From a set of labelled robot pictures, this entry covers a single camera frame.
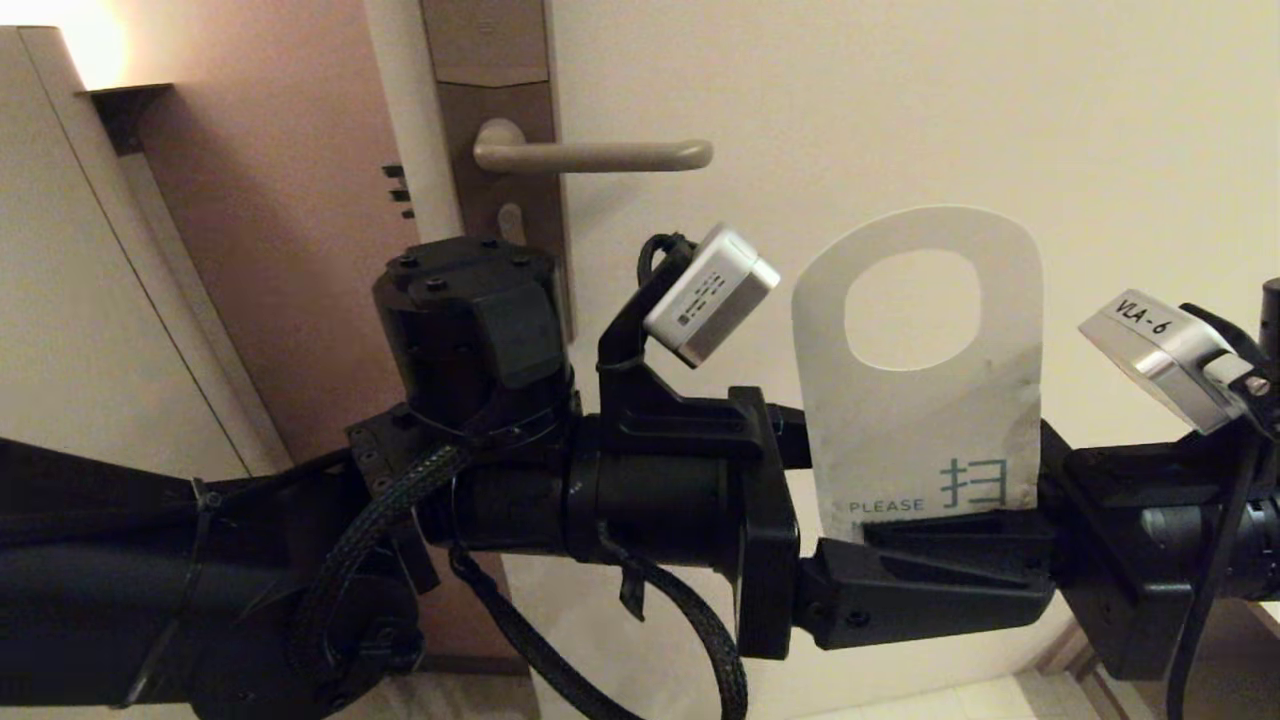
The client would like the white and blue door hanger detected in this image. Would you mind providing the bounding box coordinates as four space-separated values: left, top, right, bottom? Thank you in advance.
791 205 1045 546

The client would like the white door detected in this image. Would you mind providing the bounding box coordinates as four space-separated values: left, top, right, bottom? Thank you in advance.
362 0 1280 720

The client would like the brown door jamb panel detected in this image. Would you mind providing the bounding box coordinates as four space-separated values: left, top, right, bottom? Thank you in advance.
95 0 531 666

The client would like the brown metal lock plate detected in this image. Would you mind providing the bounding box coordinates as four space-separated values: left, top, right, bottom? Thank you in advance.
420 0 573 341

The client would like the thin braided left camera cable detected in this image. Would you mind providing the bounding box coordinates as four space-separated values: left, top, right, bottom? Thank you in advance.
450 545 749 720

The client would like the brown wooden door frame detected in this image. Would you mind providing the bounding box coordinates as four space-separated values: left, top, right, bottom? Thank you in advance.
1035 600 1280 720

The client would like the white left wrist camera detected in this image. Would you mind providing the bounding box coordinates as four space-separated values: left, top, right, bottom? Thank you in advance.
642 224 781 369

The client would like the beige door handle lever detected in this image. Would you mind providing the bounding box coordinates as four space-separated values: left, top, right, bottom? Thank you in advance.
473 118 715 174

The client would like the thick braided left arm cable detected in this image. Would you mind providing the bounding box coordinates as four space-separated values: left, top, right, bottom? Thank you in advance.
290 445 468 693

